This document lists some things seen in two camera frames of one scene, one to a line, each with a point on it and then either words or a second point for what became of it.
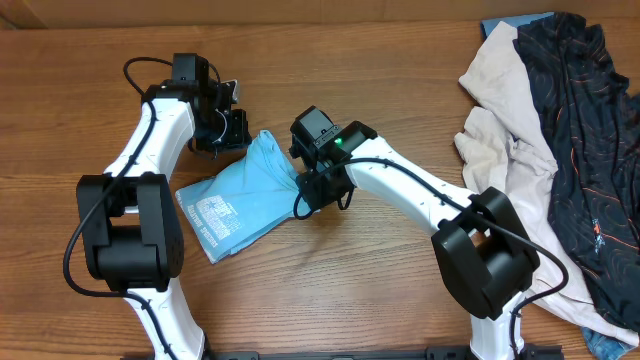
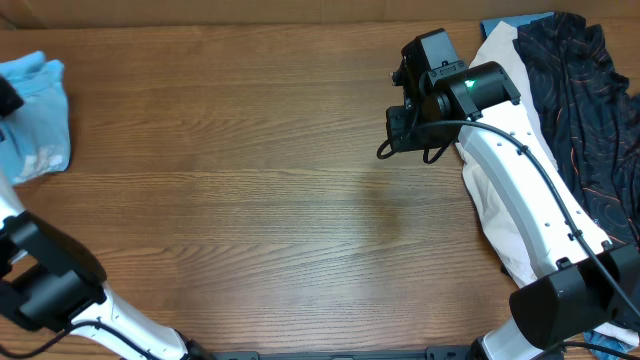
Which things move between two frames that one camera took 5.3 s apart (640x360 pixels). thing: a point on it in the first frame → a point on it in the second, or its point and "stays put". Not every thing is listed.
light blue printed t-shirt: [241, 197] → [35, 139]
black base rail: [433, 352] stays put
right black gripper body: [322, 191] → [407, 138]
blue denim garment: [606, 348] stays put
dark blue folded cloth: [488, 25] stays put
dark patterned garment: [594, 208] stays put
